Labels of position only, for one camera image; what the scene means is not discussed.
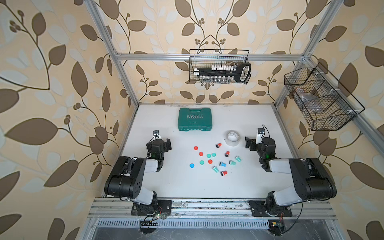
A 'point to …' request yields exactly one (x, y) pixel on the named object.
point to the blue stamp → (222, 164)
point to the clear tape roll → (232, 138)
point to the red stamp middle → (227, 154)
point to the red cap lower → (210, 161)
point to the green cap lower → (202, 162)
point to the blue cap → (192, 165)
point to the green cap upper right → (213, 154)
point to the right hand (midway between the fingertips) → (254, 137)
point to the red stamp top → (218, 145)
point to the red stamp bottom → (223, 173)
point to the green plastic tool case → (194, 119)
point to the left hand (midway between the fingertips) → (157, 139)
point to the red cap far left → (195, 148)
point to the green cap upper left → (208, 155)
